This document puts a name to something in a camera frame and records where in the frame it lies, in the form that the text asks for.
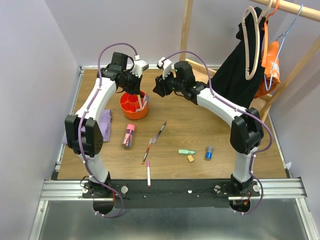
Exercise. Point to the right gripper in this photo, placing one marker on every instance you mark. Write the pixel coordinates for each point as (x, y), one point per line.
(160, 82)

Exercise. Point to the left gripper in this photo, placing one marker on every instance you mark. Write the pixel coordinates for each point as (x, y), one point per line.
(135, 89)

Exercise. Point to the blue capped white marker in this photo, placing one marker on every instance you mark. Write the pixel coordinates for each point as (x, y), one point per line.
(145, 101)

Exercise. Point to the dark purple pen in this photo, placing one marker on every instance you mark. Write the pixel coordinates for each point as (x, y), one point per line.
(159, 132)

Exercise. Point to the red pen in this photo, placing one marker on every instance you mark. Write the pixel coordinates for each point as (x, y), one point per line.
(147, 151)

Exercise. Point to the green stapler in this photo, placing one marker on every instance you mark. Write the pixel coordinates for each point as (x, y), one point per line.
(186, 152)

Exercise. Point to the pink capped white marker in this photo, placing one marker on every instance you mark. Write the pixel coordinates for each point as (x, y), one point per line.
(148, 169)

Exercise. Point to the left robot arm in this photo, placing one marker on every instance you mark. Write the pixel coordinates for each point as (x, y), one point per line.
(83, 134)

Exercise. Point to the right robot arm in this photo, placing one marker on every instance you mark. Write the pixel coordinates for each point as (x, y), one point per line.
(246, 131)

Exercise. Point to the orange round desk organizer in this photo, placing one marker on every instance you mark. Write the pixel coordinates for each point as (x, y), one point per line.
(129, 104)

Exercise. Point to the purple cloth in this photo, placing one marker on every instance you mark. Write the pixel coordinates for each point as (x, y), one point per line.
(105, 124)

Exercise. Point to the pink lidded marker bottle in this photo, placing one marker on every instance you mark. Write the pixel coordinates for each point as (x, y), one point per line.
(128, 137)

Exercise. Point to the black garment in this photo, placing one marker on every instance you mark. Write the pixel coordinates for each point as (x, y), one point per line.
(229, 81)

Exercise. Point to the tan eraser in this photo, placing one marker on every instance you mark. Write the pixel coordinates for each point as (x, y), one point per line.
(190, 158)

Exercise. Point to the blue jar grey lid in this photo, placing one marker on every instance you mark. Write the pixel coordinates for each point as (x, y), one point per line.
(209, 152)

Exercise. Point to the orange garment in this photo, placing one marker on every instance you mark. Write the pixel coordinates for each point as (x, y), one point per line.
(271, 77)

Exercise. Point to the orange hanger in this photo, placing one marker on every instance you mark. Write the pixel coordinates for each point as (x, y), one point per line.
(266, 35)

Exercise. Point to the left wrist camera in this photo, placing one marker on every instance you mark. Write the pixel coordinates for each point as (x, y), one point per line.
(139, 66)

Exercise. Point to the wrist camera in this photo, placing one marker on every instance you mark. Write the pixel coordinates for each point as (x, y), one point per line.
(165, 65)
(139, 66)

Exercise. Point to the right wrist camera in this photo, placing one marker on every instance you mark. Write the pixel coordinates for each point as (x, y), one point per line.
(165, 65)

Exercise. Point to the blue wire hanger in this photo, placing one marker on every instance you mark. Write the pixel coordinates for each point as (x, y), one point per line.
(281, 39)

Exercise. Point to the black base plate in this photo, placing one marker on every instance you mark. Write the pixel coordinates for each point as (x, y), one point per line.
(171, 193)

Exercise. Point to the aluminium rail frame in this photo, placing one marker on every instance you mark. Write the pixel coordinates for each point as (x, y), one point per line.
(279, 213)

